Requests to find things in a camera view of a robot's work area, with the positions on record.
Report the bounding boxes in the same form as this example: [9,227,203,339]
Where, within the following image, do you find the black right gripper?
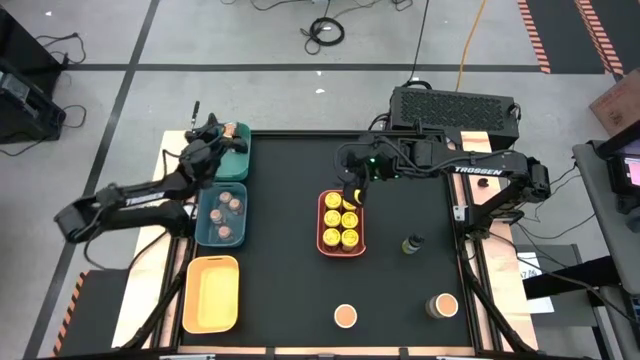
[343,141,404,209]

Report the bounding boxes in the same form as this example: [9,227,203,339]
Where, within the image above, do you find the brown cardboard box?
[588,67,640,137]

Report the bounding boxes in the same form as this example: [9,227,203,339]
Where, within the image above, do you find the salmon red plastic bin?
[316,189,368,259]

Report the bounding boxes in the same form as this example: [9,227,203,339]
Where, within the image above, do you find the yellow cable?
[454,0,489,94]

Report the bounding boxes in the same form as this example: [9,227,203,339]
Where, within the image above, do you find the grey desk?
[571,139,640,360]

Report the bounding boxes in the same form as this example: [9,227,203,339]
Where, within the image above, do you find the black orange-striped floor mat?
[51,269,130,359]
[516,0,640,76]

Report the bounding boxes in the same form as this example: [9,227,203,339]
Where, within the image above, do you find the black perforated computer case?
[388,85,522,151]

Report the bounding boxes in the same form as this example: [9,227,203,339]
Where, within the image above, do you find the coiled black cable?
[298,16,346,56]

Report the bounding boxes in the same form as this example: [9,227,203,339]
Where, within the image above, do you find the black desk base beam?
[521,254,621,301]

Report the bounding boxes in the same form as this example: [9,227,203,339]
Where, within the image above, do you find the yellow plastic bin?
[181,254,241,335]

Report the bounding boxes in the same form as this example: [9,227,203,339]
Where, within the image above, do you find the white paper sheet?
[514,251,557,315]

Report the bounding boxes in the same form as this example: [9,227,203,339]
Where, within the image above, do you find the black monitor pink screen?
[593,118,640,219]

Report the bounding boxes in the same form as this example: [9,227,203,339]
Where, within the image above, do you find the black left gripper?
[184,112,250,169]

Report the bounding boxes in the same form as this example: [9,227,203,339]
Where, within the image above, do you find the black floor cable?
[514,212,599,242]

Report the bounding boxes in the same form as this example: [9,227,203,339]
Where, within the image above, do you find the blue plastic bin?
[193,181,249,250]

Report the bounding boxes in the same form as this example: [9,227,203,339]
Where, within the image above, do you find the black equipment case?
[0,7,70,71]
[0,57,68,146]

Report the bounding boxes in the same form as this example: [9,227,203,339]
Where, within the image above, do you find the light wooden side panel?
[110,129,207,350]
[458,130,540,351]

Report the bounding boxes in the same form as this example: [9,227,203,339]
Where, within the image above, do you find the teal plastic bin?
[212,121,252,182]

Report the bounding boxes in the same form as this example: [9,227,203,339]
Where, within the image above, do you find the black diagonal support strut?
[455,238,532,354]
[119,238,197,351]

